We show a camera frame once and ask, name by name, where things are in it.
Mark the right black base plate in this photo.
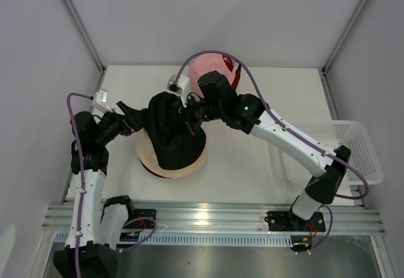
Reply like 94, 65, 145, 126
264, 210, 326, 232

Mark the black hat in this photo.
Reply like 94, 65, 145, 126
140, 162, 167, 179

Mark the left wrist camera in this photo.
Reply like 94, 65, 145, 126
92, 89, 113, 114

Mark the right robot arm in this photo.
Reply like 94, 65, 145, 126
167, 71, 351, 231

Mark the aluminium mounting rail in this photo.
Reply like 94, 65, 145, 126
42, 200, 386, 236

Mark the light pink hat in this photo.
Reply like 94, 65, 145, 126
188, 53, 227, 85

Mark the white slotted cable duct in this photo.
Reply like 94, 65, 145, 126
54, 233, 294, 246

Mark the red baseball cap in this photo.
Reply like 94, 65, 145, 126
222, 55, 241, 89

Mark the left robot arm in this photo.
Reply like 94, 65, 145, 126
53, 102, 157, 277

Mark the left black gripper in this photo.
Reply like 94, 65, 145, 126
95, 101, 153, 145

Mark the white plastic basket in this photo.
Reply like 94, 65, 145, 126
268, 120, 384, 185

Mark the beige bucket hat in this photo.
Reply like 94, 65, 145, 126
136, 130, 208, 177

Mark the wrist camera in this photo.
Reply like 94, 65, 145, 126
167, 75, 192, 107
92, 89, 113, 114

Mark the frame post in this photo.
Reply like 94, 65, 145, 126
60, 0, 105, 75
322, 0, 372, 77

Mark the right frame post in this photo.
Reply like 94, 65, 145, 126
322, 0, 372, 77

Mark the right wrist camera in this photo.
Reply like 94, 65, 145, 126
167, 75, 192, 107

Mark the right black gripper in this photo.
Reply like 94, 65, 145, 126
170, 92, 224, 136

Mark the left frame post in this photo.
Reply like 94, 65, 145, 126
60, 0, 105, 75

